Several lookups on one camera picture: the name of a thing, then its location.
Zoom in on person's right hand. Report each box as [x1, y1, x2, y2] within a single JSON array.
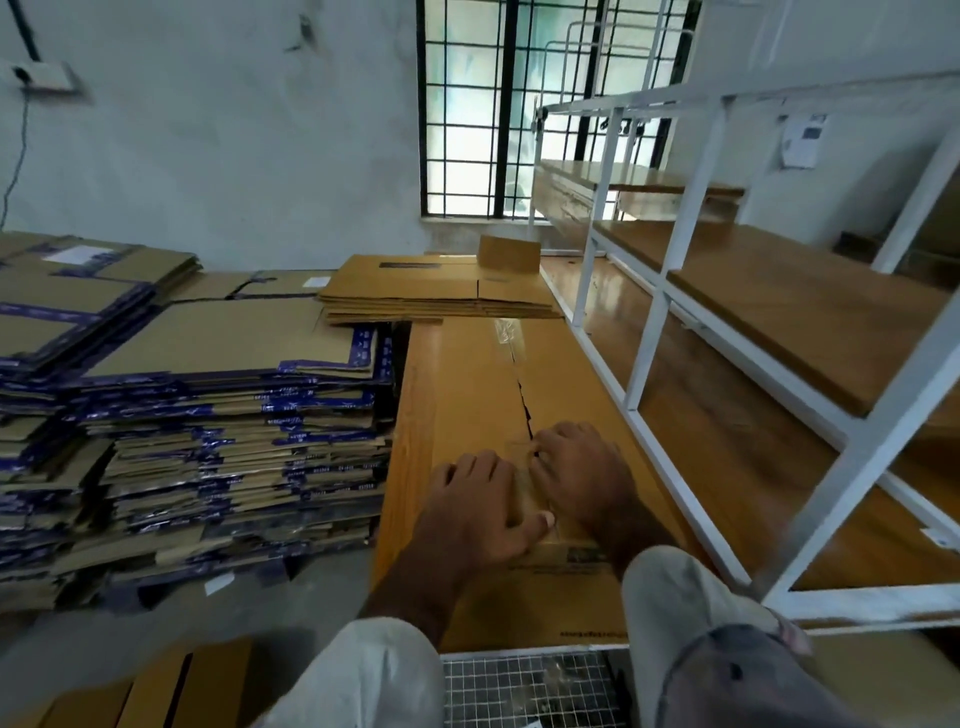
[[526, 420, 641, 530]]

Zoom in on person's left hand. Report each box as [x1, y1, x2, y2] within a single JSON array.
[[405, 450, 557, 584]]

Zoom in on stack of brown cartons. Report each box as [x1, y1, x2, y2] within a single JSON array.
[[318, 225, 566, 326]]

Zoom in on assembled boxes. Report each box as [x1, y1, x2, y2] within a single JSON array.
[[12, 637, 257, 728]]

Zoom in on person's left forearm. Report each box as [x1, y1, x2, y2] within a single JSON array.
[[357, 552, 479, 650]]

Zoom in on person's right forearm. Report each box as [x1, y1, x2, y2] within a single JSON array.
[[597, 492, 680, 575]]

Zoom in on person's light grey shirt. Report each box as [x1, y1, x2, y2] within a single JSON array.
[[255, 543, 902, 728]]

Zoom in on wooden table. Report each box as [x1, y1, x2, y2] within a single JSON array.
[[370, 252, 960, 656]]

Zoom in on crumpled tape scraps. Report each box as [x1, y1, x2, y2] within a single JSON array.
[[525, 660, 602, 714]]

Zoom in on white metal shelf rack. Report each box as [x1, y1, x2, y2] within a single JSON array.
[[528, 67, 960, 632]]

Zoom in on black framed window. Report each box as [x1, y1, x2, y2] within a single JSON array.
[[415, 0, 704, 221]]

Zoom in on white wire mesh cage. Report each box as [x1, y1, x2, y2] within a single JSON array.
[[439, 645, 635, 728]]

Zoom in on white wall device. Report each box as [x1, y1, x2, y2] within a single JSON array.
[[780, 117, 831, 171]]

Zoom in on thin wall cable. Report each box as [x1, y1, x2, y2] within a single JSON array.
[[0, 0, 44, 230]]

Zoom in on white wall socket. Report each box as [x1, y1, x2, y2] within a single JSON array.
[[12, 60, 80, 95]]

